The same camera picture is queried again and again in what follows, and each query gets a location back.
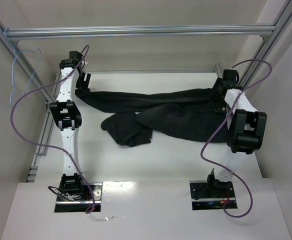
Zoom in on aluminium frame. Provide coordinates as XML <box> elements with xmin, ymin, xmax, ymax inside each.
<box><xmin>0</xmin><ymin>0</ymin><xmax>292</xmax><ymax>186</ymax></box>

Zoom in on black trousers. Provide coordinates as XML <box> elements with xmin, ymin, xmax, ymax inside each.
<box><xmin>75</xmin><ymin>78</ymin><xmax>228</xmax><ymax>147</ymax></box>

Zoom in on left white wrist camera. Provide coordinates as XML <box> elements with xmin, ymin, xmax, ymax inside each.
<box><xmin>80</xmin><ymin>59</ymin><xmax>88</xmax><ymax>69</ymax></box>

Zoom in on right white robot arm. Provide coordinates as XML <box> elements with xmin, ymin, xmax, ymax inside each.
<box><xmin>207</xmin><ymin>69</ymin><xmax>267</xmax><ymax>198</ymax></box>

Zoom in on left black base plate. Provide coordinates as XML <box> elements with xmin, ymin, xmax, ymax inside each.
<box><xmin>53</xmin><ymin>183</ymin><xmax>103</xmax><ymax>213</ymax></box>

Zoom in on light blue wire hanger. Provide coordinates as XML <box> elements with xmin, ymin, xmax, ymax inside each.
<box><xmin>9</xmin><ymin>48</ymin><xmax>43</xmax><ymax>109</ymax></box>

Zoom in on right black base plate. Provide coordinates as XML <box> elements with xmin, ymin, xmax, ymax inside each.
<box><xmin>189</xmin><ymin>181</ymin><xmax>238</xmax><ymax>211</ymax></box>

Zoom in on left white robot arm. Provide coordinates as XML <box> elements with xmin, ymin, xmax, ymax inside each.
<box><xmin>49</xmin><ymin>51</ymin><xmax>87</xmax><ymax>202</ymax></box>

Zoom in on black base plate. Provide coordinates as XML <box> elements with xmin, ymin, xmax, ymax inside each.
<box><xmin>53</xmin><ymin>183</ymin><xmax>103</xmax><ymax>213</ymax></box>
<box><xmin>189</xmin><ymin>181</ymin><xmax>238</xmax><ymax>211</ymax></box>

